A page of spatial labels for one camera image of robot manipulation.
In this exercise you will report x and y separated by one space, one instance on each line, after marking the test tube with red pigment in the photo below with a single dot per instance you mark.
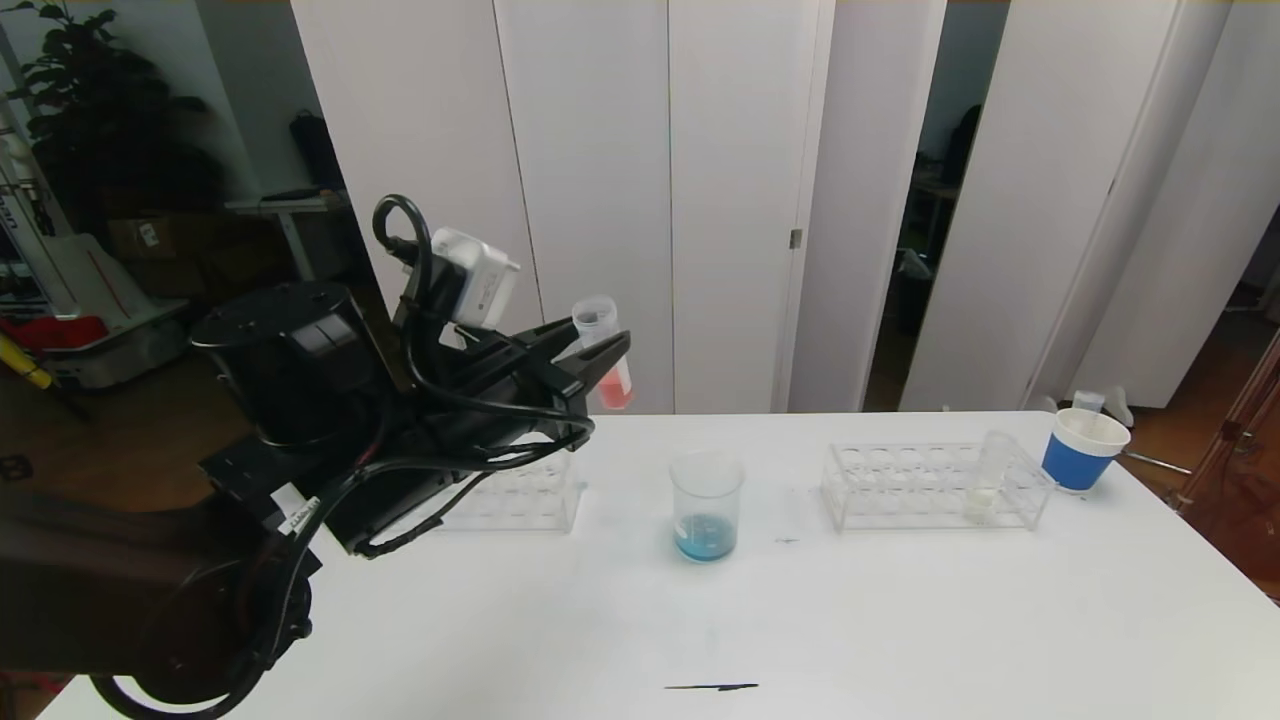
598 318
1087 400

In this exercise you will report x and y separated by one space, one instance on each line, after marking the dark green potted plant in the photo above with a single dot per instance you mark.
110 120

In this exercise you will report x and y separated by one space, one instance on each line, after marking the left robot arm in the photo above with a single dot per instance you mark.
290 370

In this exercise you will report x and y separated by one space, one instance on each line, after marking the blue and white paper cup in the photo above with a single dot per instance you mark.
1078 465

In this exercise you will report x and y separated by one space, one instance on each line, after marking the test tube with white pigment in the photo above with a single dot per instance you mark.
982 498

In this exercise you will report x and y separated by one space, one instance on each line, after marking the red plastic box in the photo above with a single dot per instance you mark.
50 331

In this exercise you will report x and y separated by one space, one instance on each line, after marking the white partition foot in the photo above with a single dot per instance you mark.
1122 410

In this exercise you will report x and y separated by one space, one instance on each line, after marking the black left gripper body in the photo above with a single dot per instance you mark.
497 362

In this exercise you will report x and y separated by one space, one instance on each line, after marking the black bag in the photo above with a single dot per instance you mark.
318 148

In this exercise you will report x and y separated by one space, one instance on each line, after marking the yellow hand tool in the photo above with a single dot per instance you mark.
25 365

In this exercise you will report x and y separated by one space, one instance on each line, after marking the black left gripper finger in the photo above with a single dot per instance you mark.
590 365
530 343

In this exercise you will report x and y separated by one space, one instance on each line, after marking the clear glass beaker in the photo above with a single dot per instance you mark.
707 540

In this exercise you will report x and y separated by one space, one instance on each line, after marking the thin black stick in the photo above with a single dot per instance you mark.
710 685

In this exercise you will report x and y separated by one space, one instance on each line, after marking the white folding partition panel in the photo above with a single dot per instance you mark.
600 150
1200 250
1040 200
860 200

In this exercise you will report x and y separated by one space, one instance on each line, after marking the thin metal rod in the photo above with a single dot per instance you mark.
1152 462

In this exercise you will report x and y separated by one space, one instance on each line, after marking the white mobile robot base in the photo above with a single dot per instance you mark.
110 348

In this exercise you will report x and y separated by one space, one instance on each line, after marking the brown cardboard box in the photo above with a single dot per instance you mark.
150 236

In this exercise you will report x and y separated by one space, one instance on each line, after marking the white standing desk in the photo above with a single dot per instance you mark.
290 205

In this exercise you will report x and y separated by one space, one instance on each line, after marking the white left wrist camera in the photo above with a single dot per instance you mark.
480 275

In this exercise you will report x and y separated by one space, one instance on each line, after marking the grey floor socket box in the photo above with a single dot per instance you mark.
15 466

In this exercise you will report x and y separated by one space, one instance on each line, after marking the clear acrylic test tube rack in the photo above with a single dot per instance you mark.
530 495
920 512

